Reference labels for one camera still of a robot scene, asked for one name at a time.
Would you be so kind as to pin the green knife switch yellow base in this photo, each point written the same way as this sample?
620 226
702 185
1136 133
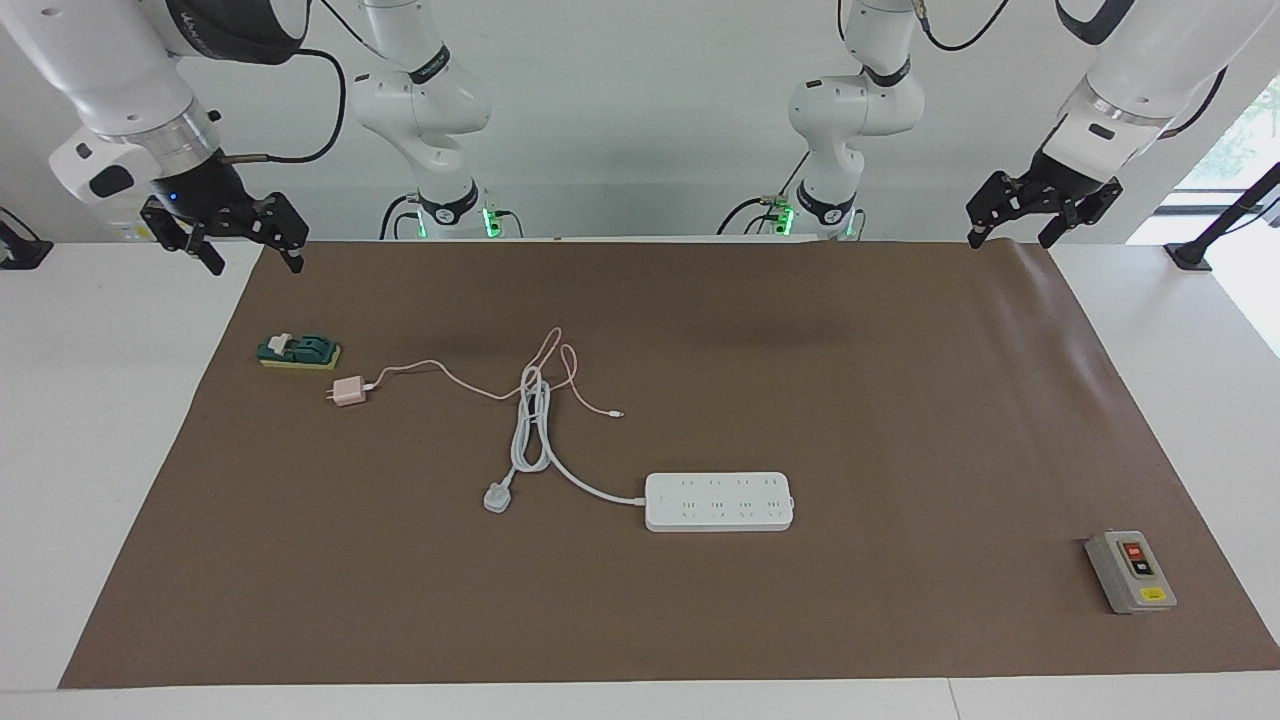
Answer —
305 350

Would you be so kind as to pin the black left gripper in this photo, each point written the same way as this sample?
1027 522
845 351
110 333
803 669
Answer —
1060 185

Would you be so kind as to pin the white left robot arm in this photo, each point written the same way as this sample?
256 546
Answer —
850 110

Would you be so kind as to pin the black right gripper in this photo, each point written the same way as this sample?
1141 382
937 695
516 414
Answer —
215 200

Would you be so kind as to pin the pink charger adapter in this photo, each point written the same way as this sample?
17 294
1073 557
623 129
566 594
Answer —
350 391

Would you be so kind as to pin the black angled stand with clamp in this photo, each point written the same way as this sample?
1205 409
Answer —
1190 255

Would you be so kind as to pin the grey push button switch box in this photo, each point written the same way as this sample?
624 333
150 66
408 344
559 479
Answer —
1135 575

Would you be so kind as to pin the brown table mat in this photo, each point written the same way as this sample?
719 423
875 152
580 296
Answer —
700 620

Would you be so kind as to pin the white wall socket box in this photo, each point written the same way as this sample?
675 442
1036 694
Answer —
125 232

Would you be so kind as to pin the black table clamp mount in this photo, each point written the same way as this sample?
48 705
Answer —
25 255

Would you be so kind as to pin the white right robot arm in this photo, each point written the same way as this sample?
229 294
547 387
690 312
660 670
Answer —
110 60

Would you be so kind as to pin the white power strip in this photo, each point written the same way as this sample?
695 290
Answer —
720 502

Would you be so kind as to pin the bright window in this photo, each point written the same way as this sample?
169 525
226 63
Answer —
1245 140

